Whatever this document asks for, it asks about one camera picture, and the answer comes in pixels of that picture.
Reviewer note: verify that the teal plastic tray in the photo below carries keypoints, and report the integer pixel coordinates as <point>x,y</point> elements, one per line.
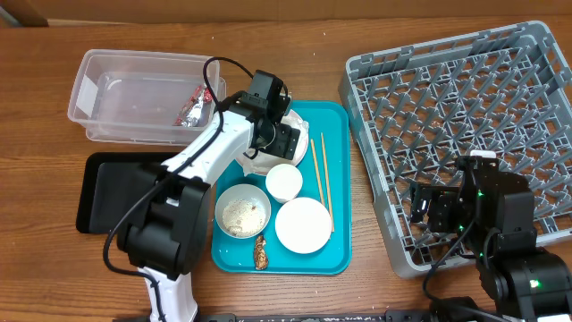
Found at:
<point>237,255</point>

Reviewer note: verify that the clear plastic bin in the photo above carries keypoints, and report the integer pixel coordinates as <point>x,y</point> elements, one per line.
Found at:
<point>127,96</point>

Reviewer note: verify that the red silver foil wrapper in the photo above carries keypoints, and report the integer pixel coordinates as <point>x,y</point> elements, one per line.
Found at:
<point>195,112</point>

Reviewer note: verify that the grey plastic dish rack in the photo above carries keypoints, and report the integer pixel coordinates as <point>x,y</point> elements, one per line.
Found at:
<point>413,110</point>

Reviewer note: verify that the black plastic tray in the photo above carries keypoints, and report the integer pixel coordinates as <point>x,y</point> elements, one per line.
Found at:
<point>105,193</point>

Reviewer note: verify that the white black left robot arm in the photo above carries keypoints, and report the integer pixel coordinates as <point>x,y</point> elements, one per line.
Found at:
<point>163,229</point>

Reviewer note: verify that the bowl with rice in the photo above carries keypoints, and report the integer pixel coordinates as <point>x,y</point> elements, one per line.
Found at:
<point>243,211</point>

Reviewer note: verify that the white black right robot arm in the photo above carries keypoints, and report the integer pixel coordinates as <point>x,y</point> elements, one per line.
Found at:
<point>492,213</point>

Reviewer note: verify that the white paper cup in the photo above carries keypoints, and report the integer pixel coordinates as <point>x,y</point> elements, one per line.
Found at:
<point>284,182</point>

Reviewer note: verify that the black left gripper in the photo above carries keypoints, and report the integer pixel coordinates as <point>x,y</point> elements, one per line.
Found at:
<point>286,140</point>

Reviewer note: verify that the left wooden chopstick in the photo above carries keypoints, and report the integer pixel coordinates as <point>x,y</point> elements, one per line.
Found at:
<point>317,172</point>

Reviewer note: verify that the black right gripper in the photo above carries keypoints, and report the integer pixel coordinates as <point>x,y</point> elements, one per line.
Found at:
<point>440,201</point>

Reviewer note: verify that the brown food scrap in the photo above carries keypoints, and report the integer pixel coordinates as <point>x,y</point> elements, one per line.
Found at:
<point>260,258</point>

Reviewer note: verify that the black rail at table edge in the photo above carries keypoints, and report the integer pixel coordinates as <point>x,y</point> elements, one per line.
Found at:
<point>390,315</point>

